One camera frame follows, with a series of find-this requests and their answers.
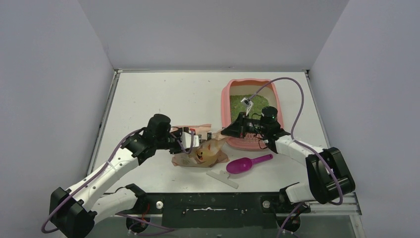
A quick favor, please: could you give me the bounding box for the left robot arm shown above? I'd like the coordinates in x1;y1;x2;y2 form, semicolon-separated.
47;114;200;238

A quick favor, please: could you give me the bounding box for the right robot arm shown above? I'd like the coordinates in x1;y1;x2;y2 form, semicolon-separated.
221;106;356;212

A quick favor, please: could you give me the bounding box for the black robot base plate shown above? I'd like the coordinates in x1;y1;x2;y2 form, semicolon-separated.
123;192;296;229

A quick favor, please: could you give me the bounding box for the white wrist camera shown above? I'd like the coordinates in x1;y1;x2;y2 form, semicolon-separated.
241;97;254;116
181;129;200;150

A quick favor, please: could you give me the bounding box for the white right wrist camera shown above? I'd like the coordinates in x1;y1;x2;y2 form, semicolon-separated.
241;97;254;116

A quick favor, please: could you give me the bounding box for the white bag clip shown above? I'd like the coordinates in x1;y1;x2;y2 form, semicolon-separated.
206;171;239;189

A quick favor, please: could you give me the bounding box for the green cat litter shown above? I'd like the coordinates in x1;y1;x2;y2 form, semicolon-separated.
229;94;269;122

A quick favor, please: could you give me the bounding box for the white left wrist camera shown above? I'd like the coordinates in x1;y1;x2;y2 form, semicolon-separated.
181;129;200;150

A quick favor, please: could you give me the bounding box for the purple litter scoop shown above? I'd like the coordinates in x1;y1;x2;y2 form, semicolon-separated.
226;154;273;174

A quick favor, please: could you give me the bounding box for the beige cat litter bag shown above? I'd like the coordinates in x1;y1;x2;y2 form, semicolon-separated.
171;124;229;168

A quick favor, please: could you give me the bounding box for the pink litter box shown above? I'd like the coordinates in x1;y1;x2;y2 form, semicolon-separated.
221;78;284;151

